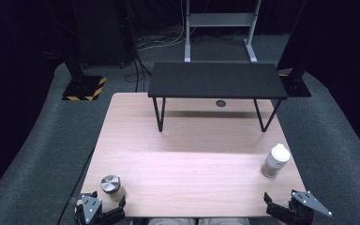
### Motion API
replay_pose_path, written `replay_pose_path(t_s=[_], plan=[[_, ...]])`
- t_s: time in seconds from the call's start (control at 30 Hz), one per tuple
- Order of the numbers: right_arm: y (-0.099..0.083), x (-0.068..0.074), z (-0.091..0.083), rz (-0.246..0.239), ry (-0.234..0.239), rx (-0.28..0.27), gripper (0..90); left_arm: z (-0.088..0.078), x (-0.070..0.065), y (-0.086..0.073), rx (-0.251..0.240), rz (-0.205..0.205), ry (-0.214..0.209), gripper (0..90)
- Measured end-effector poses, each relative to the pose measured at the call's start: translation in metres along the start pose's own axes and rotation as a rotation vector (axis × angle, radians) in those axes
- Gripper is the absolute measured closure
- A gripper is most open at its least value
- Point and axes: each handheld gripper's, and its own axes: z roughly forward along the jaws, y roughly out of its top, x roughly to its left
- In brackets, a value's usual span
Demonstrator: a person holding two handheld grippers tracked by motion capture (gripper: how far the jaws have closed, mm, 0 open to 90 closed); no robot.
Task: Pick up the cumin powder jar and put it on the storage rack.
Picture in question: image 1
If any glass jar with metal lid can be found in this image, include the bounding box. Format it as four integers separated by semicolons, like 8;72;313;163
99;173;128;203

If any person's right leg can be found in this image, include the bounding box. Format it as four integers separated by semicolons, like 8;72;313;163
198;217;251;225

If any black cabinet on wheels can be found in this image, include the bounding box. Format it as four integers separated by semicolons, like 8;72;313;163
70;0;139;69

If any black stand with striped base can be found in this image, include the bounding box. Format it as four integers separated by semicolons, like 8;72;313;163
61;46;108;102

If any person's leg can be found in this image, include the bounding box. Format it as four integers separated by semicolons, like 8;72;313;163
198;217;251;225
147;217;198;225

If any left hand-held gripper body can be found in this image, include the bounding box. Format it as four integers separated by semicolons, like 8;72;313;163
73;190;108;225

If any black floor cable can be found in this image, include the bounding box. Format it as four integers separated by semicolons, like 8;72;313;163
124;51;153;94

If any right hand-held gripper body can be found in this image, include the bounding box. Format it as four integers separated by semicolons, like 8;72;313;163
288;188;333;225

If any person's left leg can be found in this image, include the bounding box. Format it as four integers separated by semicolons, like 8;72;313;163
147;217;198;225

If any grey metal stand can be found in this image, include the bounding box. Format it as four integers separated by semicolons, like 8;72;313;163
184;0;263;63

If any thin black cable beside table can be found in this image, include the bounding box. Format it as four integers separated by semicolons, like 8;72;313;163
56;149;96;225

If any black shelf with metal legs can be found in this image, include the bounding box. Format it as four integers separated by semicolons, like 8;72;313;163
147;61;289;133

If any white floor cable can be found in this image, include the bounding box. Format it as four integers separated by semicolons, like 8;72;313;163
136;0;199;52

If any white cup with lid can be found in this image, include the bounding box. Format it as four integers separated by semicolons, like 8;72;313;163
261;142;292;179

